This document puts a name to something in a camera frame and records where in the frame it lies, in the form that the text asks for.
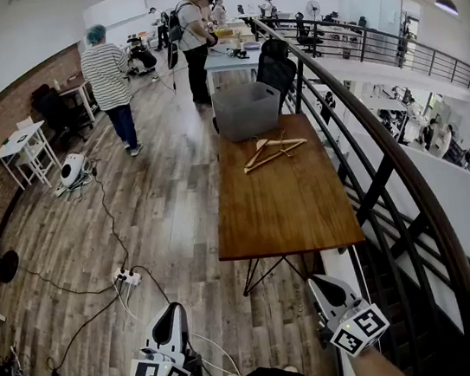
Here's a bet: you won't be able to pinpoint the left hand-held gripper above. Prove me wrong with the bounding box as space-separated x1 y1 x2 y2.
118 299 205 376

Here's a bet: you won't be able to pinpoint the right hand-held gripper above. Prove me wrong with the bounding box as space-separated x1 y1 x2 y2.
305 265 394 363

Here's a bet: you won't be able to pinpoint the wooden clothes hanger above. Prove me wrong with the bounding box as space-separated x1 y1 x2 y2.
239 127 313 176

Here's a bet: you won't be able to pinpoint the gold metal clothes hanger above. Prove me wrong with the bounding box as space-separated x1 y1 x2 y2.
267 126 301 161

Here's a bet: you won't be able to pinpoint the grey plastic storage bin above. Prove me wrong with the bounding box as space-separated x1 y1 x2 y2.
209 78 287 146

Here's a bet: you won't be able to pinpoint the person's right forearm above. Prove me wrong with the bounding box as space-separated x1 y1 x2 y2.
345 340 409 376

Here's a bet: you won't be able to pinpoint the white power strip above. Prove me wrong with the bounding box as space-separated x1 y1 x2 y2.
111 264 144 290

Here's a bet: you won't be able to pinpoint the black metal table legs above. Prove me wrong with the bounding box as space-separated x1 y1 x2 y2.
239 249 320 298

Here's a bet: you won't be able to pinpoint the white round floor device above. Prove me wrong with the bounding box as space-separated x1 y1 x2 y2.
57 150 94 191

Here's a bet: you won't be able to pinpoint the white slatted chair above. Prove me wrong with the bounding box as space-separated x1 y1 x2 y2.
10 113 63 192

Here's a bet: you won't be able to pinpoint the black mesh office chair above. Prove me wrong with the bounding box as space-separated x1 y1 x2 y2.
251 35 304 118

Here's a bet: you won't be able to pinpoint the small white table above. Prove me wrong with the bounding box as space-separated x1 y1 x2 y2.
0 119 65 196

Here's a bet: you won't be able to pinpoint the pale blue white-legged table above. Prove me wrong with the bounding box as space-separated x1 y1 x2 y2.
199 32 269 96

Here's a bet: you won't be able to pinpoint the black metal balcony railing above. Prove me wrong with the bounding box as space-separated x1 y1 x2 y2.
273 0 470 117

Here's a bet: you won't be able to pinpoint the idle hand-held gripper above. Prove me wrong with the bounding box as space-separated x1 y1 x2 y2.
225 44 250 62

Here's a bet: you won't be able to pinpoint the white standing fan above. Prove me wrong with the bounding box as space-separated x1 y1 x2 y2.
304 0 323 20

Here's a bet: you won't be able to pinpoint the dome pendant lamp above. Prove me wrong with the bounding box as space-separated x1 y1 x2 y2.
434 0 460 18

